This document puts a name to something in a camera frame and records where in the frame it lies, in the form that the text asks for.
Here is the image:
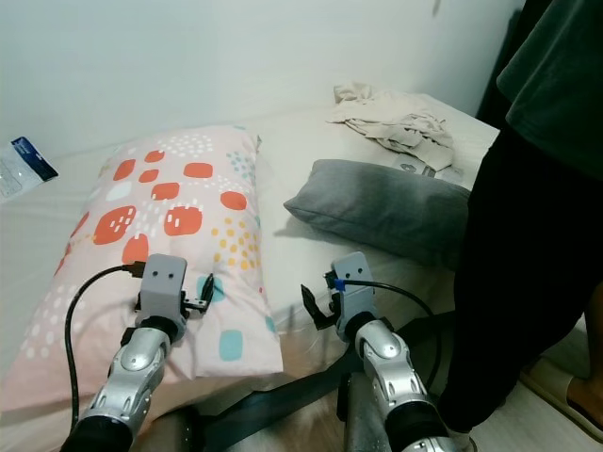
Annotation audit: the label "pink patterned pillow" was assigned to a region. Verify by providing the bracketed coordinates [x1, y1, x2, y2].
[0, 125, 284, 415]

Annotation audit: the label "grey pillow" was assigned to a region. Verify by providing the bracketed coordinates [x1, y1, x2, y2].
[283, 158, 472, 269]

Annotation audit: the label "grey right robot leg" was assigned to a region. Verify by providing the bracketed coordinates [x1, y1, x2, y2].
[336, 372, 397, 452]

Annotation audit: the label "grey robot leg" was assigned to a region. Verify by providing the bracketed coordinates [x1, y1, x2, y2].
[336, 372, 397, 452]
[151, 410, 208, 452]

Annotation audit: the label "grey left robot leg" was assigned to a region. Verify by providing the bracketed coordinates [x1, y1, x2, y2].
[151, 410, 208, 452]

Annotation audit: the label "white bed mattress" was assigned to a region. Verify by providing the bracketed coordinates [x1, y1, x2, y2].
[0, 91, 500, 444]

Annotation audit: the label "small grey white packet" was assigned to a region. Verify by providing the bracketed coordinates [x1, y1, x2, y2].
[396, 153, 464, 182]

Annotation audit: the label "beige crumpled clothes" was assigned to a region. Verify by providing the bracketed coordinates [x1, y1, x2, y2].
[330, 82, 461, 172]

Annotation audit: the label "person in dark clothes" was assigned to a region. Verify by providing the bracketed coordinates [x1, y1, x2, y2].
[438, 0, 603, 434]

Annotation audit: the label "blue white plastic package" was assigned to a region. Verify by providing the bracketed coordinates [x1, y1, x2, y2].
[0, 137, 57, 202]

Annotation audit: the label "beige slipper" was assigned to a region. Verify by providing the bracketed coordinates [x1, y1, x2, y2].
[523, 358, 603, 434]

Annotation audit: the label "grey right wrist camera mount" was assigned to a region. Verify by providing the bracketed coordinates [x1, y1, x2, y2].
[333, 251, 378, 321]

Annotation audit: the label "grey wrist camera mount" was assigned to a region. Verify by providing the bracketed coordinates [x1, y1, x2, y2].
[333, 251, 378, 321]
[141, 254, 187, 321]

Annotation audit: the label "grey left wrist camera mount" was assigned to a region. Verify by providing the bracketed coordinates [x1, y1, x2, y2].
[141, 254, 187, 321]

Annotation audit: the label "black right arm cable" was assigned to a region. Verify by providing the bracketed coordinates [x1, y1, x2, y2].
[342, 276, 446, 389]

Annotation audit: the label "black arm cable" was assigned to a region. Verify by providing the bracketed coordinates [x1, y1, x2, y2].
[342, 276, 446, 389]
[64, 264, 148, 434]

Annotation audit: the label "black harness strap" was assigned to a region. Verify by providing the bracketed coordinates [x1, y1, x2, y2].
[203, 311, 458, 451]

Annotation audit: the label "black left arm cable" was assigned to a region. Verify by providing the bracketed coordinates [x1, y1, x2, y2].
[64, 264, 148, 434]

